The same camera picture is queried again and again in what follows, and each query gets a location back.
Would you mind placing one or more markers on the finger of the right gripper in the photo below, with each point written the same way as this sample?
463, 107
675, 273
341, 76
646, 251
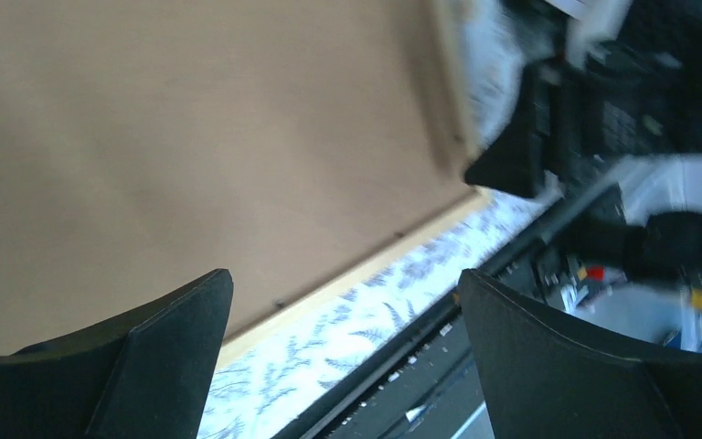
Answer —
514, 162

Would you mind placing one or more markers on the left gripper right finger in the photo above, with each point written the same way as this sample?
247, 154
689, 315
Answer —
546, 374

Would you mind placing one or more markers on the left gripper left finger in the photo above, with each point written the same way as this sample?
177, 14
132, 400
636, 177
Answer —
144, 373

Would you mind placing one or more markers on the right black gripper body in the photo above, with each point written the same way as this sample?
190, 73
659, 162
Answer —
613, 107

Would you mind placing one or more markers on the brown frame backing board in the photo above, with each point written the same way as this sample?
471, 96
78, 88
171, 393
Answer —
145, 143

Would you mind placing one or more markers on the wooden picture frame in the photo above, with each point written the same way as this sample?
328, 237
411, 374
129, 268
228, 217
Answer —
445, 16

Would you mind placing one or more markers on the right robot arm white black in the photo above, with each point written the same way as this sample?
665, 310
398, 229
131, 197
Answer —
671, 239

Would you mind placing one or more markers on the floral tablecloth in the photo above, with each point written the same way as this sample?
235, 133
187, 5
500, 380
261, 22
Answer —
270, 386

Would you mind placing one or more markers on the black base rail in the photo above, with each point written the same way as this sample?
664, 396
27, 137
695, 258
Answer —
423, 382

